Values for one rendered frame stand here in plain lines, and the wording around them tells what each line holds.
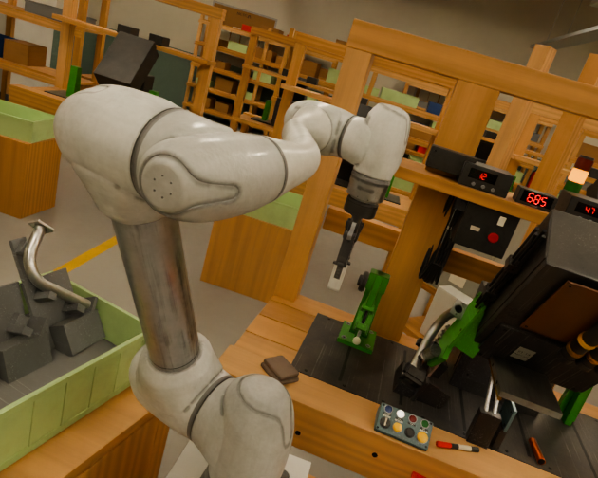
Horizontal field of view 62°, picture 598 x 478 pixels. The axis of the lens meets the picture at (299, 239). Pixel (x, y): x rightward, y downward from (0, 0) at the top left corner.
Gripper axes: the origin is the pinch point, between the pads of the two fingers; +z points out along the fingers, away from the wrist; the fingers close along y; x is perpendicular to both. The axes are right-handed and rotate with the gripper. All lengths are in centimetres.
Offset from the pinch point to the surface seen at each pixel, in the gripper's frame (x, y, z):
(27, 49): -437, -394, 28
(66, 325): -65, 7, 38
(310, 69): -187, -715, -37
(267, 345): -16, -29, 43
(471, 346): 43, -29, 18
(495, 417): 53, -18, 31
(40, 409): -51, 33, 41
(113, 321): -58, -5, 40
